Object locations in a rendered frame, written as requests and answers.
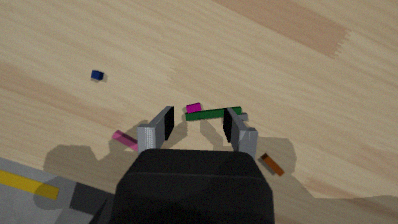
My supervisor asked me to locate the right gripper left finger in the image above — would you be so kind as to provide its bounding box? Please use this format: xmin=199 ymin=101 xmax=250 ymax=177
xmin=136 ymin=106 xmax=174 ymax=156

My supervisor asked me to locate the pink rod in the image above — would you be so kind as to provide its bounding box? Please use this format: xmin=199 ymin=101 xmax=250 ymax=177
xmin=112 ymin=130 xmax=138 ymax=151

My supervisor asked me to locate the small blue cube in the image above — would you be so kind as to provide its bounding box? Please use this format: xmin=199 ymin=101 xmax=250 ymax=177
xmin=91 ymin=70 xmax=104 ymax=80

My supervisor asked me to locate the orange rod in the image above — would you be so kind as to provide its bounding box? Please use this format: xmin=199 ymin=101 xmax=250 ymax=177
xmin=261 ymin=153 xmax=285 ymax=176

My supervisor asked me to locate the dark green rod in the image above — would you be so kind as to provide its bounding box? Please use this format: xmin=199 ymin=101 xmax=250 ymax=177
xmin=185 ymin=106 xmax=242 ymax=121

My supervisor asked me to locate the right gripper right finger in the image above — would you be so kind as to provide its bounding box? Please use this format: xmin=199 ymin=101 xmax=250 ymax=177
xmin=223 ymin=108 xmax=258 ymax=161

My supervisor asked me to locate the small magenta block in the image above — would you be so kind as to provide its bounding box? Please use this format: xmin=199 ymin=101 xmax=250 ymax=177
xmin=186 ymin=102 xmax=201 ymax=113

